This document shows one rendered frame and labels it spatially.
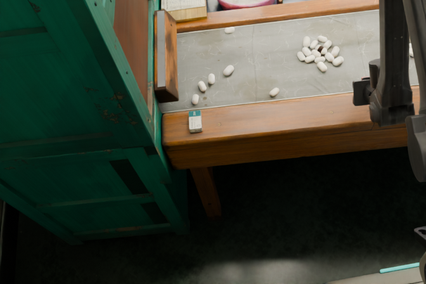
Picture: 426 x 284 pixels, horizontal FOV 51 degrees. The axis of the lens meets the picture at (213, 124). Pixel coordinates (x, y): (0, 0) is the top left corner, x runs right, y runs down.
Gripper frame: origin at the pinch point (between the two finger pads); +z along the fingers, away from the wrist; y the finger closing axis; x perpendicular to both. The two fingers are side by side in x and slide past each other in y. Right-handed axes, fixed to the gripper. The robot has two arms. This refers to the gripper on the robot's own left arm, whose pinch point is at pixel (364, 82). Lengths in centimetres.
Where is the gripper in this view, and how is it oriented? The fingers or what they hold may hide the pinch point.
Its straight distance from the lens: 127.2
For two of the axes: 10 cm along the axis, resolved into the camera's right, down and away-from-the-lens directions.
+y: -9.9, 1.1, 0.7
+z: 0.3, -3.4, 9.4
